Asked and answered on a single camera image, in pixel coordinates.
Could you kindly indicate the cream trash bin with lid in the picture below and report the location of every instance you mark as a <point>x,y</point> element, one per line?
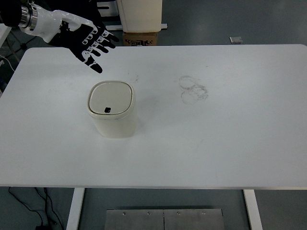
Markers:
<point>112,119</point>

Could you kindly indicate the large cream plastic bin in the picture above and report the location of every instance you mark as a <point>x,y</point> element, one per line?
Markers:
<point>141,16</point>

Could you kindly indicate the white metal frame foot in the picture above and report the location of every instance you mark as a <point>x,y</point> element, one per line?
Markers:
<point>115,27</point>

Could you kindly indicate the small white side table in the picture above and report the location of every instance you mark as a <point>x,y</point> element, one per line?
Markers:
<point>4,33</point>

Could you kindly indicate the small grey floor plate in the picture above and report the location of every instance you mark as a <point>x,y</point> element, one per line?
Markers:
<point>236,40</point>

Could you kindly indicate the grey metal plate with screws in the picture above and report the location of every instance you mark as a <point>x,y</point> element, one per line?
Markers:
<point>165,220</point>

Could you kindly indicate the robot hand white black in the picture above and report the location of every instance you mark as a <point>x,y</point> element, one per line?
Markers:
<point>76,40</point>

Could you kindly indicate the white table leg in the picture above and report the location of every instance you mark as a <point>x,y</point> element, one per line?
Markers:
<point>253,210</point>
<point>74,210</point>

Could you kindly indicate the cardboard box with black print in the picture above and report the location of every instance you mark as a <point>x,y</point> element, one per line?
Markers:
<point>140,39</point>

